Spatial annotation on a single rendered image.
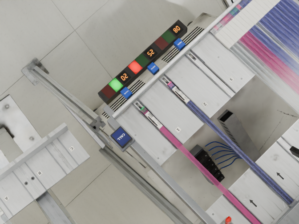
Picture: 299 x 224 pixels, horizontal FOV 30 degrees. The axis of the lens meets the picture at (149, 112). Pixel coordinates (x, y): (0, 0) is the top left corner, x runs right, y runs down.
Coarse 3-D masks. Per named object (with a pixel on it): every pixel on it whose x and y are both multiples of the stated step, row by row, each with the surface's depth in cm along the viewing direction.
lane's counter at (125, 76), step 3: (123, 72) 168; (126, 72) 168; (120, 75) 168; (123, 75) 168; (126, 75) 168; (120, 78) 167; (123, 78) 167; (126, 78) 167; (129, 78) 167; (123, 81) 167; (126, 81) 167
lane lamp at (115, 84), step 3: (114, 78) 168; (111, 81) 167; (114, 81) 167; (117, 81) 167; (111, 84) 167; (114, 84) 167; (117, 84) 167; (120, 84) 167; (114, 87) 167; (117, 87) 167; (120, 87) 167; (117, 90) 166
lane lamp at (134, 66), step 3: (132, 63) 169; (135, 63) 168; (129, 66) 168; (132, 66) 168; (135, 66) 168; (138, 66) 168; (132, 69) 168; (135, 69) 168; (138, 69) 168; (135, 72) 168
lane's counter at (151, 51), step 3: (150, 48) 170; (147, 51) 169; (150, 51) 169; (153, 51) 169; (147, 54) 169; (150, 54) 169; (153, 54) 169; (156, 54) 169; (150, 57) 169; (153, 57) 169
